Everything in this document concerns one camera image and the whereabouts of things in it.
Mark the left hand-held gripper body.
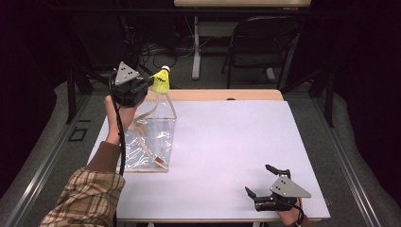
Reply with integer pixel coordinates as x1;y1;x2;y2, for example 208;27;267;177
110;61;149;108

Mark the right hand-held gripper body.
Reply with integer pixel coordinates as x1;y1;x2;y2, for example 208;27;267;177
254;168;312;212

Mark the yellow shuttlecock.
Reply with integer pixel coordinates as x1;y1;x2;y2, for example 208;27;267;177
148;64;172;95

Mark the clear bag with beige trim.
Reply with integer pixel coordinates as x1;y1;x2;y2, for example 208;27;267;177
116;90;178;174

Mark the person's right hand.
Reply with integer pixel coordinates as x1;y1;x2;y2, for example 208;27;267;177
274;198;306;227

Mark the person's left hand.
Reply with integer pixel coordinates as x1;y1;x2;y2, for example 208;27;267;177
103;94;147;147

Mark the black metal stand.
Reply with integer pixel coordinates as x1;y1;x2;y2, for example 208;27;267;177
63;61;112;125
279;66;336;129

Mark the white desk with metal legs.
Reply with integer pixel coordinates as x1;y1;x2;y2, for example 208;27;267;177
173;0;312;80

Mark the black folding chair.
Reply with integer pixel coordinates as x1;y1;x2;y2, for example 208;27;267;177
220;15;305;91

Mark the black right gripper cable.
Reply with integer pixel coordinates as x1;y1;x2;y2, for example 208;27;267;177
280;198;306;227

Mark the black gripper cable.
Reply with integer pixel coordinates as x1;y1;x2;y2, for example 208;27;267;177
280;198;306;227
108;73;128;227

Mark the bundle of floor cables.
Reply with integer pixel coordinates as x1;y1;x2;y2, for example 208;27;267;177
138;15;216;71

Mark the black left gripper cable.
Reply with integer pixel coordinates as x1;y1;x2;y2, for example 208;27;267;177
108;73;128;227

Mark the aluminium floor rail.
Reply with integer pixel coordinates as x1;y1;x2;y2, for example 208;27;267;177
5;94;93;227
311;97;383;227

